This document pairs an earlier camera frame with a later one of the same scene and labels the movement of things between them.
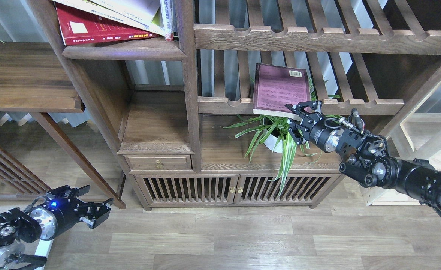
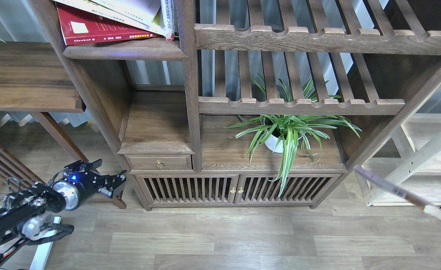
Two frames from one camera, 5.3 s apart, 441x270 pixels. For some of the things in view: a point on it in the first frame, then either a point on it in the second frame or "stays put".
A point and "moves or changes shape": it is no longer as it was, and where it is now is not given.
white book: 144,14 stays put
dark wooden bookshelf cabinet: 202,122 stays put
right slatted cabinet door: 283,189 stays put
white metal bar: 43,249 stays put
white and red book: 166,8 stays put
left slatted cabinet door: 189,188 stays put
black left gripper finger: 65,191 to 82,165
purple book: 276,87 moves or changes shape
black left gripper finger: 93,213 to 109,183
